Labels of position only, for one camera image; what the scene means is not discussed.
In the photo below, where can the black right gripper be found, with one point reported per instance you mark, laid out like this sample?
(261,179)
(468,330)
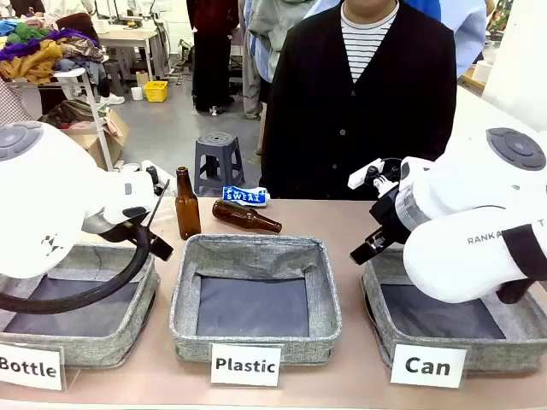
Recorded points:
(391,213)

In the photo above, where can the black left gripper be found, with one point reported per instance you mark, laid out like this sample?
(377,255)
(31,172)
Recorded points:
(128,232)

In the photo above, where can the brown glass bottle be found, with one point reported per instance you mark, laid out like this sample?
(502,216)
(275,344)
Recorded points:
(241,215)
(187,209)

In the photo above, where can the crushed blue white can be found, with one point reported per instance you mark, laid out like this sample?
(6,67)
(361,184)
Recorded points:
(245,196)

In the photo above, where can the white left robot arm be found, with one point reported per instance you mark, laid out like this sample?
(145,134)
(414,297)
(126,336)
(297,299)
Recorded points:
(51,192)

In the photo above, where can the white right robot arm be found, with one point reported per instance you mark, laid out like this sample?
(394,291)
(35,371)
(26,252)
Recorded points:
(461,213)

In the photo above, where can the grey fabric basket plastic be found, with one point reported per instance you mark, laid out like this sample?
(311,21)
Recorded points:
(256,256)

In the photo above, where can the grey fabric basket bottle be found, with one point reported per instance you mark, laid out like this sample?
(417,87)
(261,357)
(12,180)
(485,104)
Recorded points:
(111,341)

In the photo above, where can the white label Can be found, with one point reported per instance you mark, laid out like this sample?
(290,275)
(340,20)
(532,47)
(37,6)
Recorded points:
(427,366)

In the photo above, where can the grey fabric basket can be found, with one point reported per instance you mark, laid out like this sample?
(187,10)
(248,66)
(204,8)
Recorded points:
(504,346)

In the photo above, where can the grey plastic stool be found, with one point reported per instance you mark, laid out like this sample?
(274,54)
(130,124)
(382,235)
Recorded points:
(218,154)

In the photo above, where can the person in black cardigan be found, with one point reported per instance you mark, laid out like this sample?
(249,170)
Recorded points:
(363,128)

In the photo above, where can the cardboard box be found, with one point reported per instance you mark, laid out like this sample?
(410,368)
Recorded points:
(111,136)

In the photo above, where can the white label Plastic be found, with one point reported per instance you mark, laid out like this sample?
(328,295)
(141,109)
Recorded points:
(245,365)

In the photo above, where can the bystander in white top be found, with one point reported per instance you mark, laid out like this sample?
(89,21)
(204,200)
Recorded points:
(112,99)

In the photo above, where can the small white bucket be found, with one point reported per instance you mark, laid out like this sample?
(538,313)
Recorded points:
(137,93)

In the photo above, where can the yellow plastic crate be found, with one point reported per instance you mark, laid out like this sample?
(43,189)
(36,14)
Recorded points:
(156,91)

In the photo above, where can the white label Bottle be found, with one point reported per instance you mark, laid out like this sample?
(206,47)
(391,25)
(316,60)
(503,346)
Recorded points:
(30,367)

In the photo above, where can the white metal rack table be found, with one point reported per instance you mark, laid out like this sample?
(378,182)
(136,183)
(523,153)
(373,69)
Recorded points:
(81,85)

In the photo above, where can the white side table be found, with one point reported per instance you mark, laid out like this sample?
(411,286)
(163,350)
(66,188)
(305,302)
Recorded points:
(470,93)

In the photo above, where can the bystander in dark clothes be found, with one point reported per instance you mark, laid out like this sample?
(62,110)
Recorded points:
(211,55)

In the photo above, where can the beige background workbench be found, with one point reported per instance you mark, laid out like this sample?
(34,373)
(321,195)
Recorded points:
(128,40)

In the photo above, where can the bystander in grey jacket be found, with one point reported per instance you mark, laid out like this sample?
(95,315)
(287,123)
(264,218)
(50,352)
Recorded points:
(260,38)

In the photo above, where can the bystander in blue shirt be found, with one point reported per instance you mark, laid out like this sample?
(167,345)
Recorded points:
(468,34)

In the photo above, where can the pile of colourful clothes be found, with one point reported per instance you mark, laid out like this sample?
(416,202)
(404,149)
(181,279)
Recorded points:
(34,51)

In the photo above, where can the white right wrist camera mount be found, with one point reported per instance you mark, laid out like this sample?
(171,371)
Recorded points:
(372,173)

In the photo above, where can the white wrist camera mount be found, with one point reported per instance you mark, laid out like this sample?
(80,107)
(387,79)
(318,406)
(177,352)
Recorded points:
(156,173)
(372,173)

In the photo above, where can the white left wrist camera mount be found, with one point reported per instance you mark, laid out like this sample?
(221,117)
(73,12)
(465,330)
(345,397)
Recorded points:
(156,173)

